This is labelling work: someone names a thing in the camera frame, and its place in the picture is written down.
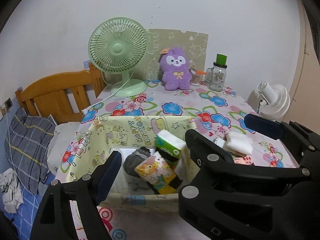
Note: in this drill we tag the glass jar mug green lid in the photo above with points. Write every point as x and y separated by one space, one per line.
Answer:
217 80

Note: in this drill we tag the cotton swab container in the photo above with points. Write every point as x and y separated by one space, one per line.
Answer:
195 78

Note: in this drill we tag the small white packet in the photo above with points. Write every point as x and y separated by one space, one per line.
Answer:
220 142

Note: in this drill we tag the wall socket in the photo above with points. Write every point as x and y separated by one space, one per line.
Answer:
8 103

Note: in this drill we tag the grey plaid pillow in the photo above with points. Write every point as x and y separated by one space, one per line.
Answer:
27 142

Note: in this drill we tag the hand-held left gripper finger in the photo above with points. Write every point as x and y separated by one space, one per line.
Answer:
110 177

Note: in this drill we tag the yellow cartoon tissue packet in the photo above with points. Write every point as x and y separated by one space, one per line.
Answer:
152 170

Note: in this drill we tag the purple plush toy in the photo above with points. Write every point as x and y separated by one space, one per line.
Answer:
175 77

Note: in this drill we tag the blue tape piece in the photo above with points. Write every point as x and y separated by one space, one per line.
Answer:
86 63
20 88

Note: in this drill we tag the grey sock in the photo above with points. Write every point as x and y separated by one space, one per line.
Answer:
132 165

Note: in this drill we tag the white floor fan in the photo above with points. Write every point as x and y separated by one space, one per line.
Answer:
277 102

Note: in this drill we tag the pink packet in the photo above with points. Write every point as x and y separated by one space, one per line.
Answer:
243 160

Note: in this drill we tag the white quilt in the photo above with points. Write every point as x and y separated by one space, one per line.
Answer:
62 140

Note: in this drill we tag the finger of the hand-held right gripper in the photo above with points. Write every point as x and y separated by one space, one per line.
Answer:
262 126
207 150

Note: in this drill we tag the wooden bed headboard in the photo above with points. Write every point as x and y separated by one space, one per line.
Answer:
50 85

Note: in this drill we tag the blue checked bed sheet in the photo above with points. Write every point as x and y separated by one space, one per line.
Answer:
27 205

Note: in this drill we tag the green tissue packet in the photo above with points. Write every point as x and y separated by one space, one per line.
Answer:
170 141

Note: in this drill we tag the yellow cartoon fabric storage box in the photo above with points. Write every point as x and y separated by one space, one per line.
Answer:
130 130

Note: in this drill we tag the crumpled white cloth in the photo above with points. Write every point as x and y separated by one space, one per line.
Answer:
11 192

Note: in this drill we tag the green patterned board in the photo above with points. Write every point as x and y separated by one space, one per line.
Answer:
155 45

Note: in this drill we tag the green desk fan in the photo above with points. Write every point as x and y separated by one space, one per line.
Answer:
117 47

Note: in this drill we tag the white cloth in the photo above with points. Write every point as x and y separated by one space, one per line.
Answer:
238 142
11 192

